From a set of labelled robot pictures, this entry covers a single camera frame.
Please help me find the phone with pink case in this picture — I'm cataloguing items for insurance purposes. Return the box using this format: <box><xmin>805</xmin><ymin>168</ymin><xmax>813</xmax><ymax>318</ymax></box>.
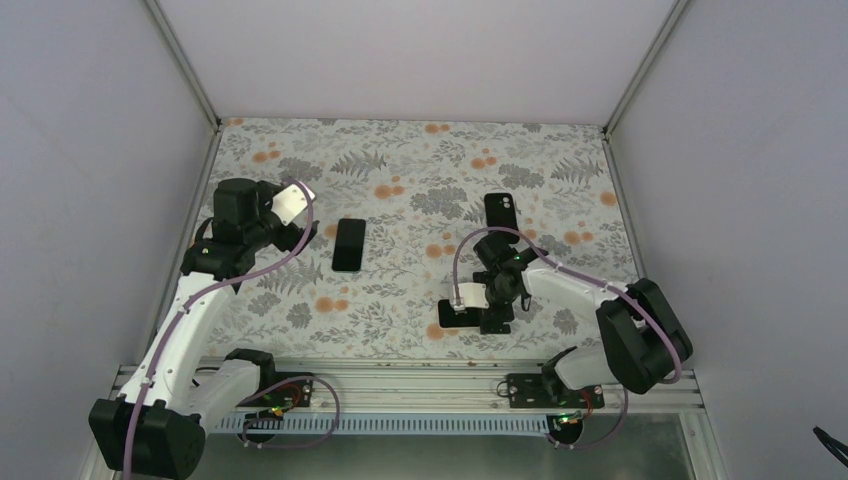
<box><xmin>437</xmin><ymin>299</ymin><xmax>483</xmax><ymax>329</ymax></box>

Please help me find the black phone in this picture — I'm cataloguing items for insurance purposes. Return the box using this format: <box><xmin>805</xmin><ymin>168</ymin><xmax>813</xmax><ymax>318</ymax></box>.
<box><xmin>331</xmin><ymin>218</ymin><xmax>366</xmax><ymax>273</ymax></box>

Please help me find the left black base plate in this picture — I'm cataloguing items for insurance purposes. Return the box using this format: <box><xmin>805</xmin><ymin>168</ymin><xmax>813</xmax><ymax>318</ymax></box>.
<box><xmin>238</xmin><ymin>372</ymin><xmax>314</xmax><ymax>410</ymax></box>

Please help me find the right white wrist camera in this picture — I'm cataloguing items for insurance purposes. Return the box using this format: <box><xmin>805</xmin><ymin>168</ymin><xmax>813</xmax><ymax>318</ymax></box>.
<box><xmin>449</xmin><ymin>282</ymin><xmax>490</xmax><ymax>312</ymax></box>

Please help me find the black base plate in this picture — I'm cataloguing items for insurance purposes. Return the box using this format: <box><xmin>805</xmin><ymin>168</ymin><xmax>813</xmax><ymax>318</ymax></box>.
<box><xmin>505</xmin><ymin>373</ymin><xmax>605</xmax><ymax>409</ymax></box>
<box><xmin>238</xmin><ymin>372</ymin><xmax>314</xmax><ymax>410</ymax></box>

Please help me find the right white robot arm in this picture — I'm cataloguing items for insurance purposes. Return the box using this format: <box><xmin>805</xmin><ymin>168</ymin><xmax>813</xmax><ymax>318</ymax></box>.
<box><xmin>451</xmin><ymin>227</ymin><xmax>693</xmax><ymax>407</ymax></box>

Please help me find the aluminium rail frame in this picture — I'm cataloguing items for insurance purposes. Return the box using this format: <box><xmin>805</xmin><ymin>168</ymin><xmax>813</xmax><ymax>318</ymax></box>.
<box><xmin>105</xmin><ymin>360</ymin><xmax>705</xmax><ymax>415</ymax></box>

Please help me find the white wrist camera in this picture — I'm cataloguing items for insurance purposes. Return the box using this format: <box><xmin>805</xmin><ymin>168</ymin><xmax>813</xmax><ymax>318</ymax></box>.
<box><xmin>449</xmin><ymin>282</ymin><xmax>490</xmax><ymax>312</ymax></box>
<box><xmin>271</xmin><ymin>184</ymin><xmax>316</xmax><ymax>226</ymax></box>

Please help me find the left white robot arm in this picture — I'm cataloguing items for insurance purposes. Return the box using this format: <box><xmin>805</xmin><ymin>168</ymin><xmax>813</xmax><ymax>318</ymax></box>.
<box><xmin>88</xmin><ymin>178</ymin><xmax>318</xmax><ymax>479</ymax></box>

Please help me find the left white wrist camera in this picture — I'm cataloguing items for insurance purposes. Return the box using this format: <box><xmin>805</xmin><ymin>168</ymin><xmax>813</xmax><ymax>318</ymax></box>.
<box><xmin>271</xmin><ymin>184</ymin><xmax>316</xmax><ymax>226</ymax></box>

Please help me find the black object at edge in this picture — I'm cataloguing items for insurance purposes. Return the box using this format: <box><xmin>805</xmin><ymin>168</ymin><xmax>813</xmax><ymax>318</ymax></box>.
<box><xmin>812</xmin><ymin>426</ymin><xmax>848</xmax><ymax>467</ymax></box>

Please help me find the grey slotted cable duct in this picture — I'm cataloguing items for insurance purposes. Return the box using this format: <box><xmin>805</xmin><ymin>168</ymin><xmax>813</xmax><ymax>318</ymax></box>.
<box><xmin>246</xmin><ymin>413</ymin><xmax>556</xmax><ymax>437</ymax></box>

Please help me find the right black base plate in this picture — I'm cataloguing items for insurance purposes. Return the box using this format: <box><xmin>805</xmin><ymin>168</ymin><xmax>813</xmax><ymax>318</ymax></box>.
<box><xmin>505</xmin><ymin>373</ymin><xmax>605</xmax><ymax>409</ymax></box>

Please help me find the floral patterned table mat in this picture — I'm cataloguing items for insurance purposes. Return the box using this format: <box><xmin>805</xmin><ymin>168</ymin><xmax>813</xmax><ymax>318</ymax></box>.
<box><xmin>205</xmin><ymin>118</ymin><xmax>637</xmax><ymax>360</ymax></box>

